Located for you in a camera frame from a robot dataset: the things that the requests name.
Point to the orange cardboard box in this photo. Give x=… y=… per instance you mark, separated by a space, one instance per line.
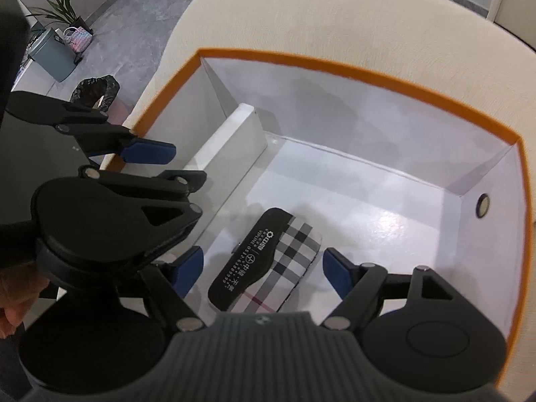
x=377 y=155

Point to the plaid and black case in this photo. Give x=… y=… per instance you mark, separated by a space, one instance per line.
x=289 y=259

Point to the grey trash bin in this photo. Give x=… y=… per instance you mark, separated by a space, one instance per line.
x=54 y=56

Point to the potted palm plant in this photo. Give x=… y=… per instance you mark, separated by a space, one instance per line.
x=63 y=10

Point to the person's left hand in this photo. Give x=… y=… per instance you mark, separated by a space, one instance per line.
x=19 y=301

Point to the cream fabric sofa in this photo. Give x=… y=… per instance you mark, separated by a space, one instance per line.
x=335 y=16

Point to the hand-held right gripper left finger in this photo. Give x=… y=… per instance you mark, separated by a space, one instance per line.
x=189 y=270

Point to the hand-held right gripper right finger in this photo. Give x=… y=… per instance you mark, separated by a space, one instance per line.
x=337 y=272

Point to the pink woven bag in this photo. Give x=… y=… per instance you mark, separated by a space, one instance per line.
x=79 y=41

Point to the white inner cardboard box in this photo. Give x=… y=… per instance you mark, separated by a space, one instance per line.
x=234 y=142

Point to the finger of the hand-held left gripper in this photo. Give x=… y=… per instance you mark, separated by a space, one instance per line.
x=176 y=181
x=148 y=153

